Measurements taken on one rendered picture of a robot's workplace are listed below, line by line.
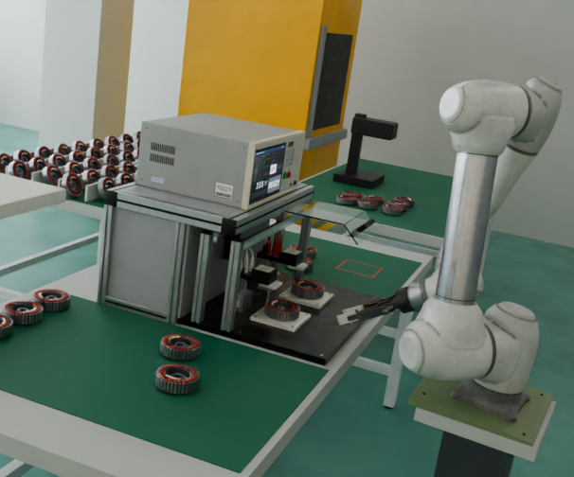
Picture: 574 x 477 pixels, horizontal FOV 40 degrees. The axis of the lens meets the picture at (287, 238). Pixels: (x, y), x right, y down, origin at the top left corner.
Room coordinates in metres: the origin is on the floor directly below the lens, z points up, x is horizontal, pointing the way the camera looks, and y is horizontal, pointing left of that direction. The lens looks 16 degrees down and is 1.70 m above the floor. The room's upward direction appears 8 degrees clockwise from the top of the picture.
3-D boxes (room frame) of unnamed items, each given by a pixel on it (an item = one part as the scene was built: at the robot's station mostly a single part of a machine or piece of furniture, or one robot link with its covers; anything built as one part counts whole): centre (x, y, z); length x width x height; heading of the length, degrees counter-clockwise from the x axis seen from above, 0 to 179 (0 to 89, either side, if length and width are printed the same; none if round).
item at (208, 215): (2.56, 0.25, 1.09); 0.68 x 0.44 x 0.05; 161
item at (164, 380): (1.83, 0.23, 0.77); 0.11 x 0.11 x 0.04
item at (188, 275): (2.54, 0.18, 0.92); 0.66 x 0.01 x 0.30; 161
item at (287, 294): (2.57, -0.10, 0.78); 0.15 x 0.15 x 0.01; 71
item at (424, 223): (4.76, -0.64, 0.38); 1.85 x 1.10 x 0.75; 161
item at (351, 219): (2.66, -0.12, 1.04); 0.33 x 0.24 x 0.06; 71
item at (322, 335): (2.46, -0.04, 0.76); 0.64 x 0.47 x 0.02; 161
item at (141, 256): (2.28, 0.43, 0.91); 0.28 x 0.03 x 0.32; 71
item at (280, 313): (2.34, -0.02, 0.80); 0.11 x 0.11 x 0.04
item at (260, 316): (2.34, -0.02, 0.78); 0.15 x 0.15 x 0.01; 71
